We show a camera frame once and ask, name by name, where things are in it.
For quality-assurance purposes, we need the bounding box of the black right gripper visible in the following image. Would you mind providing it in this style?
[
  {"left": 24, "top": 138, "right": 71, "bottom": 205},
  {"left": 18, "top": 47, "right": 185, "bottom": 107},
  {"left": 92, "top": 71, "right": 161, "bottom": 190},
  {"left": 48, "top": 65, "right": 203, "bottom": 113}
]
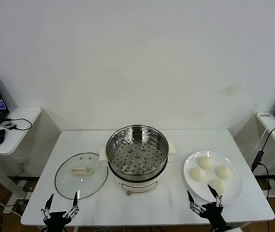
[{"left": 187, "top": 184, "right": 230, "bottom": 232}]

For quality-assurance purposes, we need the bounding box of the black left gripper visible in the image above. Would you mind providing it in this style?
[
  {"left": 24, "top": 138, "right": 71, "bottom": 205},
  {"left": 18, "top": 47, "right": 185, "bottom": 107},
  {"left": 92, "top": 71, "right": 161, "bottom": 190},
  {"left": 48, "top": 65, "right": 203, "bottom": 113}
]
[{"left": 40, "top": 191, "right": 80, "bottom": 232}]

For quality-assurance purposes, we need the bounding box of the white steamed baozi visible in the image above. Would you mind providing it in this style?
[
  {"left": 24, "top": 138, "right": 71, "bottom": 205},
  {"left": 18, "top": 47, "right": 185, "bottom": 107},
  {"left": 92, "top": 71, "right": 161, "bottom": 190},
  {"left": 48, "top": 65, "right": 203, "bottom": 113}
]
[
  {"left": 209, "top": 179, "right": 227, "bottom": 195},
  {"left": 198, "top": 156, "right": 213, "bottom": 170},
  {"left": 190, "top": 167, "right": 206, "bottom": 181},
  {"left": 214, "top": 165, "right": 232, "bottom": 180}
]

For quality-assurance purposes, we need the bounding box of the glass lid with cream handle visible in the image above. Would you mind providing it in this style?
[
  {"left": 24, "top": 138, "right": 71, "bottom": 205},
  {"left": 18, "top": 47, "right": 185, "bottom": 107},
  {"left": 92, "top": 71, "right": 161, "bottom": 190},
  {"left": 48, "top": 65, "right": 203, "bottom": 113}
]
[{"left": 54, "top": 152, "right": 109, "bottom": 200}]

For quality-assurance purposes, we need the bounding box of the steel perforated steamer basket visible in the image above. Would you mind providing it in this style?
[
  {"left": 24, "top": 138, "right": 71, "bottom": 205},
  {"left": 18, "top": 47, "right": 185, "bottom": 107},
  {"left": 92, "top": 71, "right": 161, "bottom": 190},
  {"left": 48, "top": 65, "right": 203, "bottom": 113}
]
[{"left": 99, "top": 124, "right": 177, "bottom": 175}]

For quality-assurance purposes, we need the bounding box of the white round plate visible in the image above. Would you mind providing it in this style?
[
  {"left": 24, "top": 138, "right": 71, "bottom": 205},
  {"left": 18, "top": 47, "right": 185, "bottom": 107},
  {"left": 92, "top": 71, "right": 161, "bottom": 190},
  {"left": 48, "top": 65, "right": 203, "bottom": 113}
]
[{"left": 183, "top": 150, "right": 244, "bottom": 204}]

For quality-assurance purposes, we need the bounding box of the white floor power strip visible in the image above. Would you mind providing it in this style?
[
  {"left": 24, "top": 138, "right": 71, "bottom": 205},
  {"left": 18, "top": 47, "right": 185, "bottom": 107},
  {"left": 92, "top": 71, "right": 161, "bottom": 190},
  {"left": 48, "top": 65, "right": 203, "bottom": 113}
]
[{"left": 18, "top": 180, "right": 35, "bottom": 194}]

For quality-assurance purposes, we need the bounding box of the cream electric cooker pot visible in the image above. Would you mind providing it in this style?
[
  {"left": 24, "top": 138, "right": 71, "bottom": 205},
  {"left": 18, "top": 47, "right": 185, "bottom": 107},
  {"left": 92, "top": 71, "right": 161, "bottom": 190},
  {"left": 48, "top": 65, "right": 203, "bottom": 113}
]
[{"left": 101, "top": 154, "right": 174, "bottom": 196}]

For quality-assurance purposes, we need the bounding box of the white side desk with mouse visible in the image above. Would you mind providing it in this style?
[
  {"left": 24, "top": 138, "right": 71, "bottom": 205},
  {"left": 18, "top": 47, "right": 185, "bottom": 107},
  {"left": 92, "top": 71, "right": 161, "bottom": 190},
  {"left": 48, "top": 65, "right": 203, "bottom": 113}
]
[{"left": 0, "top": 106, "right": 43, "bottom": 213}]

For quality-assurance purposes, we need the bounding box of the black cable with adapter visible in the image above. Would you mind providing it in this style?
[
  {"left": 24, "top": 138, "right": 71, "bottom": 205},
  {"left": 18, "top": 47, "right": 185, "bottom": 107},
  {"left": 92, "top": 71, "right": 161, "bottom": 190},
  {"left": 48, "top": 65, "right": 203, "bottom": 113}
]
[{"left": 251, "top": 124, "right": 275, "bottom": 199}]

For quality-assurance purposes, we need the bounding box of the white laptop cable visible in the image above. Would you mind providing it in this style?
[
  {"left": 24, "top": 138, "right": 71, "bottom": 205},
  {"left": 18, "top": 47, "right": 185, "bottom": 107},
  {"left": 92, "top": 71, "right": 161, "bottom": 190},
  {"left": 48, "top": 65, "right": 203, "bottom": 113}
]
[{"left": 255, "top": 123, "right": 275, "bottom": 152}]

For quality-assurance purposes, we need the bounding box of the black laptop cable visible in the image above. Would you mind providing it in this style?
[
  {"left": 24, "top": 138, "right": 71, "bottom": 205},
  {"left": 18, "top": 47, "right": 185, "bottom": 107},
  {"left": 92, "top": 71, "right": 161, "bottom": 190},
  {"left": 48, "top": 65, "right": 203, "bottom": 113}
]
[{"left": 3, "top": 116, "right": 33, "bottom": 131}]

